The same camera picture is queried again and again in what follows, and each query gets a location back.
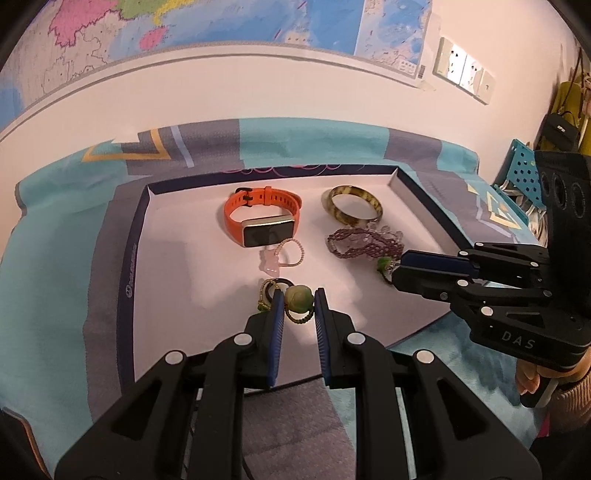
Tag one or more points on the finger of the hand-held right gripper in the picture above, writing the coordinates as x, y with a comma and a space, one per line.
434, 261
425, 284

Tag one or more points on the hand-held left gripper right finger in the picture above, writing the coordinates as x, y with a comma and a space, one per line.
321, 323

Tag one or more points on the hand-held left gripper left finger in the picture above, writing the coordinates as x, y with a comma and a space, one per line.
278, 323

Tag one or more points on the green jade pendant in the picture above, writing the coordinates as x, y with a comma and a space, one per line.
383, 266

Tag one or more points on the white shallow box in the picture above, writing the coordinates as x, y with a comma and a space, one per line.
184, 277

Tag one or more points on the person's right hand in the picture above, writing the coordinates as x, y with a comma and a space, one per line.
525, 378

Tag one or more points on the teal perforated basket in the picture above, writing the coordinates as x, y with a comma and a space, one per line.
524, 175

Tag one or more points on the tortoiseshell bangle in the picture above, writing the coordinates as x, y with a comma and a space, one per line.
328, 207

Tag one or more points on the orange smart watch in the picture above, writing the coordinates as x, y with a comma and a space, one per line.
231, 217

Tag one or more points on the black handbag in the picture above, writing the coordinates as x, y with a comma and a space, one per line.
558, 131

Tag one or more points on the yellow bag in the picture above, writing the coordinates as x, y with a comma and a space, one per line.
568, 101

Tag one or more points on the teal and grey printed blanket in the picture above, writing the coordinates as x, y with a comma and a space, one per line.
46, 254

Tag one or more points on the white wall socket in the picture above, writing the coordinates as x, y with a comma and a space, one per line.
469, 73
485, 87
448, 60

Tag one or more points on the wall map poster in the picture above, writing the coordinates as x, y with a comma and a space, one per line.
207, 23

